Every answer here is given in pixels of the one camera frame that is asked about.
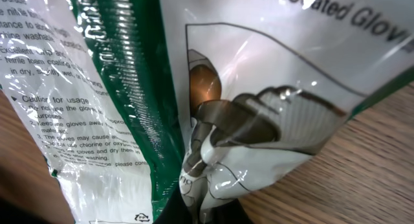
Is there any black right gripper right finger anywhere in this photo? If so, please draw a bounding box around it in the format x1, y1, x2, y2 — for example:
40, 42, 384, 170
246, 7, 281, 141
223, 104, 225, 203
210, 199, 254, 224

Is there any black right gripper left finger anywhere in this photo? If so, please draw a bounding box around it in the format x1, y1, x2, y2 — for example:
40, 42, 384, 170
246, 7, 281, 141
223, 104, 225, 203
153, 187, 193, 224

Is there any green 3M gloves packet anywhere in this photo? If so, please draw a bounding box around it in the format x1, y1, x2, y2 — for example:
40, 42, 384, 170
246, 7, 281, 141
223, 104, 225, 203
1, 0, 413, 223

